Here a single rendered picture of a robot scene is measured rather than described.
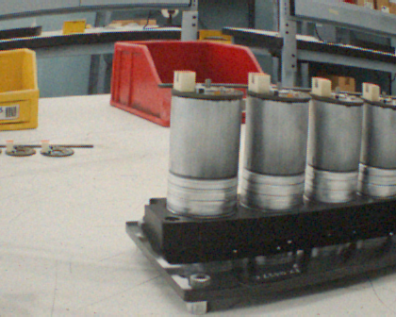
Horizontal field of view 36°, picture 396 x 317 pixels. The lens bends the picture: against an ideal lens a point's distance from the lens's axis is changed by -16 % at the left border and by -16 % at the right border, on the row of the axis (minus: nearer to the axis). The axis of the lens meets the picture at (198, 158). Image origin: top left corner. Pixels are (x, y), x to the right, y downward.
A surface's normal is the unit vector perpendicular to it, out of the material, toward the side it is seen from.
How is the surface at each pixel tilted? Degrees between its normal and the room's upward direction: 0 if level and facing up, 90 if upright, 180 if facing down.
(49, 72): 90
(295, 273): 0
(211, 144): 90
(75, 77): 90
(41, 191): 0
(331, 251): 0
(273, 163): 90
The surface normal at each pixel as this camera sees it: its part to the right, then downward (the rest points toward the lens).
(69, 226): 0.05, -0.97
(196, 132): -0.22, 0.21
